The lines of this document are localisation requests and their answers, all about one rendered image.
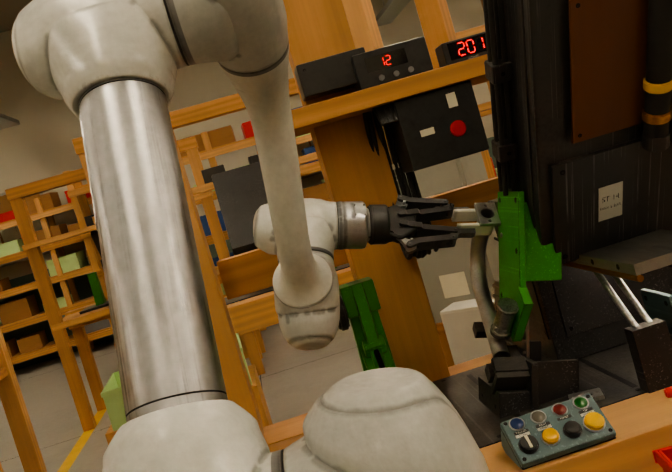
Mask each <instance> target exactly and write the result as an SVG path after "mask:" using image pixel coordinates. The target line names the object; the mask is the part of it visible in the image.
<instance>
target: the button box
mask: <svg viewBox="0 0 672 472"><path fill-rule="evenodd" d="M577 397H583V398H585V399H586V400H587V401H588V404H587V406H586V407H584V408H580V407H577V406H576V405H575V404H574V400H575V399H576V398H577ZM577 397H575V398H573V399H570V400H567V401H564V402H561V403H556V404H562V405H564V406H565V407H566V409H567V411H566V413H565V414H563V415H558V414H556V413H554V411H553V407H554V405H556V404H554V405H552V406H549V407H546V408H543V409H540V410H535V411H541V412H543V413H544V415H545V419H544V420H543V421H542V422H536V421H534V420H533V419H532V413H533V412H535V411H533V412H530V413H527V414H524V415H521V416H518V417H514V418H519V419H521V420H522V421H523V423H524V425H523V427H522V428H521V429H514V428H512V427H511V425H510V422H511V420H512V419H514V418H512V419H509V420H506V421H503V422H501V423H500V426H501V427H500V429H501V442H502V447H503V449H504V451H505V453H506V454H507V455H508V456H509V457H510V458H511V459H512V460H513V461H514V463H515V464H516V465H517V466H518V467H519V468H520V469H522V470H525V469H528V468H531V467H533V466H536V465H539V464H542V463H545V462H548V461H551V460H554V459H557V458H560V457H563V456H566V455H569V454H572V453H575V452H578V451H581V450H583V449H586V448H589V447H592V446H595V445H598V444H601V443H604V442H607V441H610V440H613V439H616V431H615V430H614V429H613V427H612V426H611V424H610V423H609V421H608V420H607V418H606V417H605V415H604V414H603V412H602V411H601V409H600V408H599V406H598V405H597V403H596V402H595V400H594V399H593V397H592V396H591V394H589V393H588V394H585V395H582V396H577ZM590 412H596V413H599V414H601V415H602V416H603V417H604V420H605V424H604V427H603V428H602V429H600V430H596V431H595V430H591V429H589V428H587V427H586V426H585V424H584V417H585V415H586V414H588V413H590ZM568 421H576V422H578V423H579V424H580V426H581V433H580V434H579V435H578V436H569V435H567V434H566V433H565V431H564V425H565V423H566V422H568ZM547 428H553V429H555V430H556V431H557V432H558V433H559V440H558V442H556V443H554V444H548V443H546V442H545V441H544V440H543V438H542V433H543V431H544V430H545V429H547ZM524 435H532V436H534V437H535V438H536V439H537V442H538V446H537V449H536V450H535V451H533V452H526V451H524V450H522V449H521V447H520V443H519V441H520V439H521V437H523V436H524Z"/></svg>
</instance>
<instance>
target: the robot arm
mask: <svg viewBox="0 0 672 472"><path fill-rule="evenodd" d="M12 45H13V50H14V54H15V58H16V61H17V63H18V66H19V68H20V70H21V72H22V73H23V75H24V77H25V78H26V80H27V81H28V82H29V83H30V84H31V85H32V86H33V87H34V88H35V89H36V90H37V91H39V92H40V93H42V94H44V95H46V96H49V97H51V98H54V99H58V100H64V101H65V103H66V105H67V107H68V108H69V110H70V111H71V112H72V113H73V114H74V115H75V116H76V117H77V118H78V119H79V120H80V124H81V131H82V137H83V144H84V150H85V157H86V164H87V170H88V177H89V184H90V190H91V197H92V204H93V210H94V217H95V223H96V229H97V231H98V236H99V243H100V249H101V256H102V263H103V269H104V276H105V282H106V289H107V296H108V302H109V309H110V316H111V322H112V329H113V335H114V342H115V349H116V355H117V362H118V369H119V375H120V382H121V388H122V395H123V402H124V408H125V415H126V422H127V423H125V424H123V425H122V426H121V427H120V428H119V429H118V431H117V432H116V434H115V435H114V437H113V439H112V440H111V442H110V444H109V445H108V447H107V449H106V451H105V453H104V455H103V469H102V472H489V469H488V466H487V463H486V461H485V458H484V456H483V454H482V452H481V451H480V449H479V447H478V445H477V443H476V441H475V439H474V438H473V436H472V434H471V433H470V431H469V429H468V427H467V426H466V424H465V422H464V421H463V419H462V418H461V416H460V415H459V413H458V412H457V410H456V409H455V408H454V406H453V405H452V404H451V402H450V401H449V400H448V399H447V398H446V396H445V395H444V394H443V393H442V392H441V391H440V390H439V388H438V387H437V386H436V385H435V384H434V383H433V382H432V381H431V380H429V379H428V378H427V377H426V376H425V375H424V374H422V373H421V372H419V371H417V370H413V369H410V368H401V367H388V368H378V369H372V370H367V371H362V372H359V373H355V374H352V375H349V376H347V377H345V378H343V379H341V380H339V381H338V382H336V383H335V384H334V385H332V386H331V387H330V388H329V389H328V390H327V391H326V392H324V393H323V394H322V395H321V396H320V397H318V398H317V400H316V401H315V403H314V404H313V405H312V407H311V409H310V410H309V412H308V414H307V415H306V417H305V419H304V421H303V433H304V436H303V437H301V438H300V439H298V440H297V441H295V442H294V443H292V444H291V445H289V446H288V447H286V448H285V449H282V450H278V451H274V452H270V450H269V447H268V445H267V443H266V441H265V438H264V436H263V434H262V432H261V430H260V428H259V425H258V422H257V420H256V419H255V418H254V417H253V416H252V415H251V414H250V413H248V412H247V411H246V410H245V409H243V408H242V407H241V406H239V405H238V404H236V403H235V402H233V401H230V400H228V398H227V393H226V388H225V383H224V378H223V374H222V369H221V364H220V359H219V354H218V349H217V344H216V339H215V334H214V330H213V325H212V320H211V315H210V310H209V305H208V300H207V295H206V291H205V286H204V281H203V276H202V271H201V266H200V261H199V256H198V252H197V247H196V242H195V237H194V232H193V227H192V222H191V217H190V212H189V208H188V203H187V198H186V193H185V188H184V183H183V178H182V173H181V169H180V164H179V159H178V154H177V149H176V144H175V139H174V134H173V130H172V125H171V120H170V115H169V110H168V106H169V104H170V102H171V100H172V97H173V95H174V89H175V82H176V78H177V69H180V68H183V67H187V66H189V65H195V64H200V63H207V62H218V63H219V65H220V66H221V68H222V69H223V71H224V72H225V74H226V75H227V76H228V78H229V79H230V81H231V82H232V84H233V86H234V87H235V89H236V90H237V92H238V94H239V95H240V97H241V99H242V101H243V102H244V104H245V107H246V109H247V112H248V115H249V118H250V121H251V124H252V128H253V132H254V137H255V142H256V146H257V151H258V156H259V161H260V166H261V171H262V176H263V181H264V186H265V191H266V196H267V201H268V203H267V204H264V205H261V206H260V207H259V208H258V209H257V211H256V213H255V215H254V220H253V237H254V244H255V246H256V247H257V248H259V249H260V250H262V251H264V252H266V253H268V254H273V255H277V258H278V266H277V268H276V270H275V272H274V275H273V289H274V300H275V309H276V312H277V314H278V320H279V326H280V329H281V331H282V334H283V336H284V338H285V339H286V341H287V342H288V344H290V345H292V346H293V347H294V348H296V349H299V350H317V349H321V348H324V347H326V346H327V345H328V344H329V343H330V342H331V341H332V340H333V339H334V337H335V335H336V332H337V329H338V326H339V321H340V297H339V283H338V277H337V273H336V270H335V265H334V250H336V249H340V250H343V249H363V248H365V247H366V245H367V242H368V243H369V244H370V245H376V244H387V243H389V242H396V243H399V244H400V243H401V244H402V245H403V246H404V248H405V253H406V254H412V253H414V252H416V251H421V250H431V249H440V248H449V247H454V246H455V244H456V240H457V239H458V238H473V237H475V236H479V235H492V231H493V228H494V226H481V227H480V225H479V223H458V224H457V226H456V227H454V226H442V225H430V224H423V223H422V222H428V221H436V220H443V219H450V218H451V217H452V218H451V220H452V222H462V221H477V219H478V218H477V215H476V211H475V208H474V209H469V207H454V204H453V203H450V204H449V203H448V202H449V201H448V200H447V199H436V198H414V197H407V196H404V195H398V198H397V202H396V204H395V205H393V206H390V207H387V205H385V204H379V205H369V206H367V208H366V205H365V203H364V202H363V201H347V202H342V201H338V202H331V201H325V200H322V199H315V198H304V196H303V189H302V182H301V174H300V167H299V159H298V152H297V145H296V138H295V131H294V125H293V119H292V112H291V105H290V97H289V82H288V62H289V40H288V30H287V15H286V10H285V6H284V2H283V0H32V1H31V2H30V3H29V4H27V5H26V6H25V7H24V8H23V9H22V10H21V11H20V12H19V13H18V16H17V18H16V20H15V21H14V24H13V28H12ZM416 231H417V232H416ZM409 238H410V239H409ZM413 238H415V239H413Z"/></svg>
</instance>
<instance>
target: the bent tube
mask: <svg viewBox="0 0 672 472"><path fill-rule="evenodd" d="M474 208H475V211H476V215H477V218H478V219H477V223H479V225H480V227H481V226H501V221H500V218H499V215H498V211H497V208H496V205H495V202H482V203H474ZM488 238H489V235H479V236H475V237H473V238H472V242H471V251H470V271H471V281H472V287H473V292H474V295H475V299H476V302H477V306H478V309H479V312H480V316H481V319H482V322H483V326H484V329H485V332H486V336H487V339H488V342H489V346H490V349H491V352H492V356H493V358H496V357H509V351H508V348H507V345H506V342H505V340H498V339H495V338H494V337H493V336H492V335H491V333H490V328H491V325H492V323H493V320H494V319H495V316H496V310H495V307H494V304H493V301H492V298H491V294H490V291H489V288H488V283H487V277H486V263H485V259H486V247H487V242H488Z"/></svg>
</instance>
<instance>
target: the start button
mask: <svg viewBox="0 0 672 472"><path fill-rule="evenodd" d="M584 424H585V426H586V427H587V428H589V429H591V430H595V431H596V430H600V429H602V428H603V427H604V424H605V420H604V417H603V416H602V415H601V414H599V413H596V412H590V413H588V414H586V415H585V417H584Z"/></svg>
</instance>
